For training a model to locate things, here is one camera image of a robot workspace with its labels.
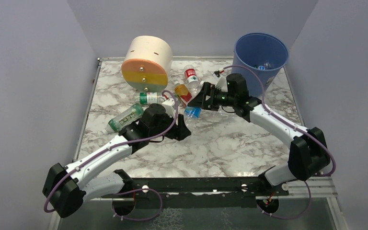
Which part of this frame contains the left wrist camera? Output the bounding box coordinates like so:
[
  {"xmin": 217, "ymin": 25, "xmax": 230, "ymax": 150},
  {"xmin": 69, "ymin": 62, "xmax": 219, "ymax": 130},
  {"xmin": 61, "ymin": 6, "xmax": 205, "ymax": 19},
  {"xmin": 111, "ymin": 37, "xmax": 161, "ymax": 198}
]
[{"xmin": 161, "ymin": 98, "xmax": 177, "ymax": 118}]

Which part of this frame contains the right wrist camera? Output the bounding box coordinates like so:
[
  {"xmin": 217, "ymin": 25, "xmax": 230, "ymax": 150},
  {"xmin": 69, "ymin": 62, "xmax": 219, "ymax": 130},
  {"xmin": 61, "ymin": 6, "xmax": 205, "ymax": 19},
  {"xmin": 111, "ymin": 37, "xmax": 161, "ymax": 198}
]
[{"xmin": 214, "ymin": 69, "xmax": 227, "ymax": 90}]

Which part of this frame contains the blue plastic bin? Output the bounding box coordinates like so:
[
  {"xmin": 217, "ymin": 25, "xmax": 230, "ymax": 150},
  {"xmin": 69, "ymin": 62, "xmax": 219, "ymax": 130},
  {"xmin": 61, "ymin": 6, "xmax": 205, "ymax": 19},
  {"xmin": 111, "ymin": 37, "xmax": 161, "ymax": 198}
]
[{"xmin": 230, "ymin": 33, "xmax": 289, "ymax": 97}]

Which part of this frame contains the green label tea bottle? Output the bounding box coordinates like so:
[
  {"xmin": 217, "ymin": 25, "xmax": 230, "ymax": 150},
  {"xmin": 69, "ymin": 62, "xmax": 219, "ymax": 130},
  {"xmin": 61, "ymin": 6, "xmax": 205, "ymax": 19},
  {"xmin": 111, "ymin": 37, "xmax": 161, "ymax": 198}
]
[{"xmin": 102, "ymin": 103, "xmax": 144, "ymax": 135}]

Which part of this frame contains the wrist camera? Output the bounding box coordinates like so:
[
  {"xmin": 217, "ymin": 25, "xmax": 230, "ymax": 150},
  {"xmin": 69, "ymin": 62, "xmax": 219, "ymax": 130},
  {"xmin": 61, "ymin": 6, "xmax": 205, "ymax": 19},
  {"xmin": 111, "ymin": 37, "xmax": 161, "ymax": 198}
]
[
  {"xmin": 161, "ymin": 98, "xmax": 177, "ymax": 118},
  {"xmin": 214, "ymin": 69, "xmax": 227, "ymax": 90}
]

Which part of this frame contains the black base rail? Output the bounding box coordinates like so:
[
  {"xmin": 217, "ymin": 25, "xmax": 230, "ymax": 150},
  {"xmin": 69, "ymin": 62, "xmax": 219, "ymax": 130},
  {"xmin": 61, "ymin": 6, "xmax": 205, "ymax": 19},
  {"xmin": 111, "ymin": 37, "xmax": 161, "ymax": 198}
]
[{"xmin": 102, "ymin": 174, "xmax": 289, "ymax": 209}]

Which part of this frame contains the green cap clear bottle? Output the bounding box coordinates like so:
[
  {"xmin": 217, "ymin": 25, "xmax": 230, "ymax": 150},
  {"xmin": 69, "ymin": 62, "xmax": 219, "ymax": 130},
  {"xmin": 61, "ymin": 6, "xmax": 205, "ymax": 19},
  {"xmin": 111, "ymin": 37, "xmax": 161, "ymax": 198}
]
[{"xmin": 134, "ymin": 92, "xmax": 167, "ymax": 105}]

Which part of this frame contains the beige round drum box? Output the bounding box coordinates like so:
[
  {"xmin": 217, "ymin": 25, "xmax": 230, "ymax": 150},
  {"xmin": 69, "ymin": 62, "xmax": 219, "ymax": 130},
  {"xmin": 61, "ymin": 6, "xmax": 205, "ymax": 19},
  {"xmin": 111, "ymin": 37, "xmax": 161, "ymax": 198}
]
[{"xmin": 121, "ymin": 35, "xmax": 173, "ymax": 92}]

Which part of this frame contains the red yellow label juice bottle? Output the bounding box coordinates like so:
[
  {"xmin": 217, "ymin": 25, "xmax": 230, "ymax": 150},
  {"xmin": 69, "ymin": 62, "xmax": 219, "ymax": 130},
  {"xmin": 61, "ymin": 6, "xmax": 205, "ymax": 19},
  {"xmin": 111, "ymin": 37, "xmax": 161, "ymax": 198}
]
[{"xmin": 174, "ymin": 81, "xmax": 193, "ymax": 107}]

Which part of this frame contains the blue label clear bottle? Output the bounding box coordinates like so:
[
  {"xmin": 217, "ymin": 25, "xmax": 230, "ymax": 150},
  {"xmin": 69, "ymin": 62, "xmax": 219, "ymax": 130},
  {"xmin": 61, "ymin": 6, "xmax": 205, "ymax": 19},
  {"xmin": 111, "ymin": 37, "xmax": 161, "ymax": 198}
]
[{"xmin": 184, "ymin": 106, "xmax": 235, "ymax": 120}]

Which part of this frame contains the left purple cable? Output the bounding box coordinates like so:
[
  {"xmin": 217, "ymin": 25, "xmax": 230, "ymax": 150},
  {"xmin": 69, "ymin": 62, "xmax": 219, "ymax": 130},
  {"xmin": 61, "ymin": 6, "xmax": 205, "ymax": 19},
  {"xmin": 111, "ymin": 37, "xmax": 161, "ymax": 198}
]
[{"xmin": 43, "ymin": 90, "xmax": 180, "ymax": 222}]

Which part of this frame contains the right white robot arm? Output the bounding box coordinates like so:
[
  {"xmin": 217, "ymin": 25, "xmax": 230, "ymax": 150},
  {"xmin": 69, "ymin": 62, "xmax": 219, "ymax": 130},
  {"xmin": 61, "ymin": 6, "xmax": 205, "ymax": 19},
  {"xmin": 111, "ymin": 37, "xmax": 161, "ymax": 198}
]
[{"xmin": 188, "ymin": 73, "xmax": 331, "ymax": 188}]

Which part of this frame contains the red label clear bottle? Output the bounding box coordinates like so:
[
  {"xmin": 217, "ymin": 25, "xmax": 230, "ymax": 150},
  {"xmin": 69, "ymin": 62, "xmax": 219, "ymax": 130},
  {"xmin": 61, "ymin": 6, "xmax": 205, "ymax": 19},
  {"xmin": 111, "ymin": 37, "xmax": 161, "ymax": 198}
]
[{"xmin": 184, "ymin": 65, "xmax": 200, "ymax": 89}]

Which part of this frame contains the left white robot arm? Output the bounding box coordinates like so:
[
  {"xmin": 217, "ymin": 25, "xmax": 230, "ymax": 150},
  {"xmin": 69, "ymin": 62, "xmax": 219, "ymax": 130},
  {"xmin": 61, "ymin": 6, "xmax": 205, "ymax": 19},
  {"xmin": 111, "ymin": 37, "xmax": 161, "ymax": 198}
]
[{"xmin": 42, "ymin": 103, "xmax": 191, "ymax": 218}]

